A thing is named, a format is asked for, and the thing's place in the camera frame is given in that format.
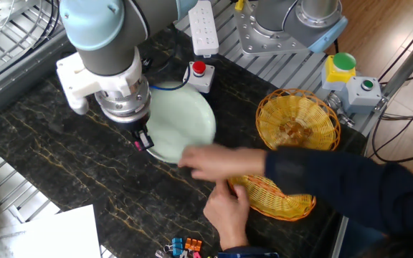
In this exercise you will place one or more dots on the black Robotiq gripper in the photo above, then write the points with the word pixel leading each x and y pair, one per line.
pixel 136 126

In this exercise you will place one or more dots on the pale green plate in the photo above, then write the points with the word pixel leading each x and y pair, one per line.
pixel 181 122

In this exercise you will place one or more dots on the oval yellow wicker basket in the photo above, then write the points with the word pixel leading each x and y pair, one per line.
pixel 282 202

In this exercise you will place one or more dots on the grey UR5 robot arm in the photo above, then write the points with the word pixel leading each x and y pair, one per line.
pixel 120 43

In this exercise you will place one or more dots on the person's left forearm dark sleeve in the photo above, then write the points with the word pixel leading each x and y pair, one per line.
pixel 238 249

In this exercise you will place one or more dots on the person's right forearm dark sleeve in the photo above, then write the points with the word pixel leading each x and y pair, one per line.
pixel 335 186

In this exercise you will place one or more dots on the person's right hand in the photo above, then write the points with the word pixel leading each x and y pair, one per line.
pixel 224 161

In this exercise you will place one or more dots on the person's left hand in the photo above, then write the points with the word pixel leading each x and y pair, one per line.
pixel 228 211

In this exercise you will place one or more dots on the grey box red button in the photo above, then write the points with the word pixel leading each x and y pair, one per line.
pixel 202 81

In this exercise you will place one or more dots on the silver binder clip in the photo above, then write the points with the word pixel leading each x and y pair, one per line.
pixel 161 254

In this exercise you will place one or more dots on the orange binder clip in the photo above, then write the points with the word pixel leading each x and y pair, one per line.
pixel 193 244

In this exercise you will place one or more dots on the grey clothespin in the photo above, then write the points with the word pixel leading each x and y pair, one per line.
pixel 184 254

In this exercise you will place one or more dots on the white paper sheets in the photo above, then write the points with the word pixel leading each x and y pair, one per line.
pixel 59 233

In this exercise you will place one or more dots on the white power strip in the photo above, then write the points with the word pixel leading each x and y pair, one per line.
pixel 203 28

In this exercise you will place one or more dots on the round yellow wicker basket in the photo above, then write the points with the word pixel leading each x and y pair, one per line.
pixel 296 118

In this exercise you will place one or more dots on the silver perforated mounting plate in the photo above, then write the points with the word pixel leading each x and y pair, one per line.
pixel 2 10

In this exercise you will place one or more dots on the yellow box green mushroom button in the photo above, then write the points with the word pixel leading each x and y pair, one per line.
pixel 337 73

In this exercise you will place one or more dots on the grey box small green button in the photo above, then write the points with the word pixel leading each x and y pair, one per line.
pixel 360 98

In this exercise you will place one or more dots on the person's blue jeans leg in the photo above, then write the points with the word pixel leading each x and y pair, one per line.
pixel 353 238

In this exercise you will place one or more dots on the person's dark-haired head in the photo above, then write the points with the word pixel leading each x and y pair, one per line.
pixel 400 247

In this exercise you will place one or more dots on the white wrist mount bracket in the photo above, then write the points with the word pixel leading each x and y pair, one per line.
pixel 81 82

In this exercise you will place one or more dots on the grey aluminium frame beam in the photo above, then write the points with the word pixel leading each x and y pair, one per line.
pixel 23 79

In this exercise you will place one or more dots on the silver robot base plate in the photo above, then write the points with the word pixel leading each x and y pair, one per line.
pixel 256 39

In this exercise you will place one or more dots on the silver metal clamp bracket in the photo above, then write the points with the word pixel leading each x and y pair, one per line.
pixel 335 105

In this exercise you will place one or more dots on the aluminium frame post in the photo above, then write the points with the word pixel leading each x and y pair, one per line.
pixel 407 62

